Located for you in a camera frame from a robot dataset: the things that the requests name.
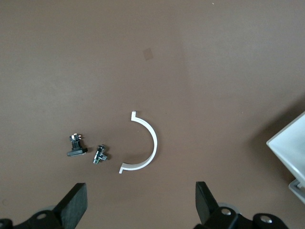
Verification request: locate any small black switch component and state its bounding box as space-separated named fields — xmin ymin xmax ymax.
xmin=67 ymin=134 xmax=89 ymax=157

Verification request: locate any white semicircular plastic clamp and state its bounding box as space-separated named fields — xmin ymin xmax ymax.
xmin=118 ymin=111 xmax=159 ymax=174

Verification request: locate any small metal connector fitting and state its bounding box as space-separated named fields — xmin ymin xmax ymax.
xmin=93 ymin=144 xmax=109 ymax=165

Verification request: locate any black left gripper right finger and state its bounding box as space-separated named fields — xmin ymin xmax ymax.
xmin=194 ymin=181 xmax=239 ymax=229

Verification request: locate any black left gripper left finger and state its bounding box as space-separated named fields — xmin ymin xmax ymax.
xmin=14 ymin=182 xmax=89 ymax=229

